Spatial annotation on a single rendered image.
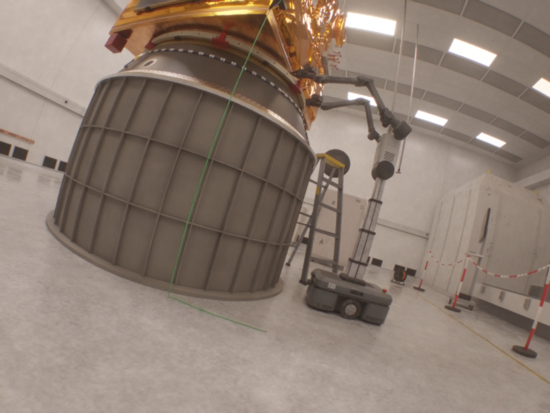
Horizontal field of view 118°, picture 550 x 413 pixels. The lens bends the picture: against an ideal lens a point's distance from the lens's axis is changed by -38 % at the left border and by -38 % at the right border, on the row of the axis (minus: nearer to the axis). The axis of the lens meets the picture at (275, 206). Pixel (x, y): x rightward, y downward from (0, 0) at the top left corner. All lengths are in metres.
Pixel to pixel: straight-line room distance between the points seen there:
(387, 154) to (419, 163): 7.94
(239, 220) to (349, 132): 8.80
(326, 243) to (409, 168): 5.57
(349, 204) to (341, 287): 3.55
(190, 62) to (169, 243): 1.16
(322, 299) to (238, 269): 0.69
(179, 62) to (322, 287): 1.87
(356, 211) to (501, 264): 4.05
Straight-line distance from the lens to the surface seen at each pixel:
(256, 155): 1.67
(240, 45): 2.08
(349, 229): 5.39
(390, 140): 2.37
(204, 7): 2.16
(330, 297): 2.04
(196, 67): 1.84
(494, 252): 7.18
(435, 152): 10.59
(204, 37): 2.12
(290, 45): 2.22
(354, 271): 2.23
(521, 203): 7.80
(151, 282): 1.54
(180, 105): 1.62
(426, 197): 10.03
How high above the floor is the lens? 0.55
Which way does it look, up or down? 3 degrees up
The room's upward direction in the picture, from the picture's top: 17 degrees clockwise
